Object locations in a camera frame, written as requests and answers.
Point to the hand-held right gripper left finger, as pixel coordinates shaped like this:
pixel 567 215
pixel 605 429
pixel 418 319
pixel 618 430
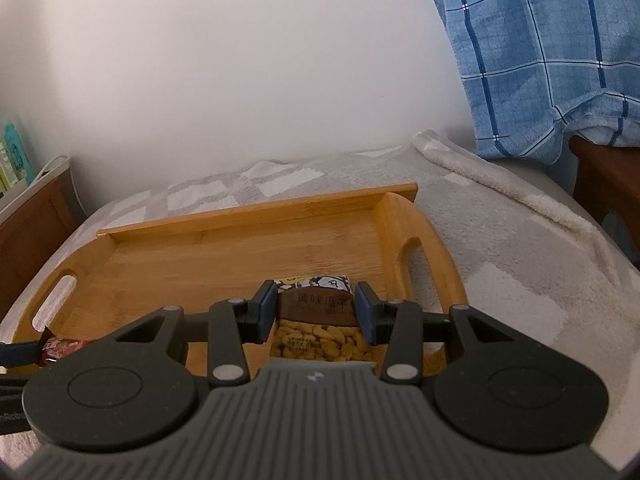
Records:
pixel 266 307

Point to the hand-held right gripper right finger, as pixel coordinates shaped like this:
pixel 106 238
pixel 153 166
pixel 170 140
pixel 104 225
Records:
pixel 363 310

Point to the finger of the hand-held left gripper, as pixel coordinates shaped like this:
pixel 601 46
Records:
pixel 10 395
pixel 20 354

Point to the red brown candy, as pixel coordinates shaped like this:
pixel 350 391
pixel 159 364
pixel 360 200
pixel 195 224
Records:
pixel 70 349

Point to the wooden serving tray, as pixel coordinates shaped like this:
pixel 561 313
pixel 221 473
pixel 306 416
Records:
pixel 225 260

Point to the wooden nightstand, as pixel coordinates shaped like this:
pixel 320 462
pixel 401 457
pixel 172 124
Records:
pixel 30 240

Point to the white organiser tray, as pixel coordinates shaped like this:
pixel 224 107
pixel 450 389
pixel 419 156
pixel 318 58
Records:
pixel 30 192

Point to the green bottle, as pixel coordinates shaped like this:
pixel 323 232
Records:
pixel 5 170

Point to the teal bottle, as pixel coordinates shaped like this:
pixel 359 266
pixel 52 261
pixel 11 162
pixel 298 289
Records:
pixel 17 152

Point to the dark wooden furniture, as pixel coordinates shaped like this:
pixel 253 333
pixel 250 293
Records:
pixel 610 175

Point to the blue checked cloth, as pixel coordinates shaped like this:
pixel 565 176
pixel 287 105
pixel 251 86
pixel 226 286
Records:
pixel 540 50

